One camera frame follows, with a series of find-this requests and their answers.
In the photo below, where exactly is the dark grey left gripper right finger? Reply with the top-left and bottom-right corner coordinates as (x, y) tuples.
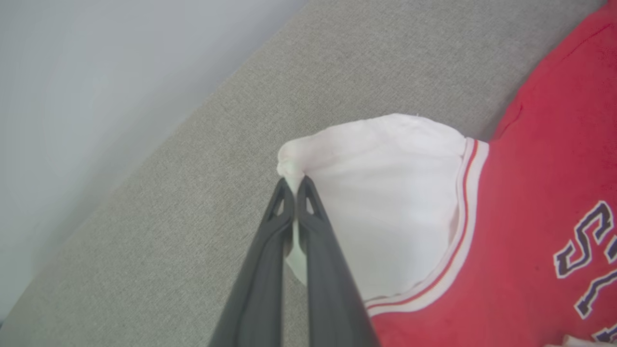
(295, 175), (381, 347)

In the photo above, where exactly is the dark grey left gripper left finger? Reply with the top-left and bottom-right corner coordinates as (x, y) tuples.
(208, 177), (295, 347)

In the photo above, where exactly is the red and white basketball jersey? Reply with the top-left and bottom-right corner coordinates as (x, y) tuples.
(277, 0), (617, 347)

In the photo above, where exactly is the grey fabric sofa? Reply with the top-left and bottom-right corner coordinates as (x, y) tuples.
(0, 0), (609, 347)

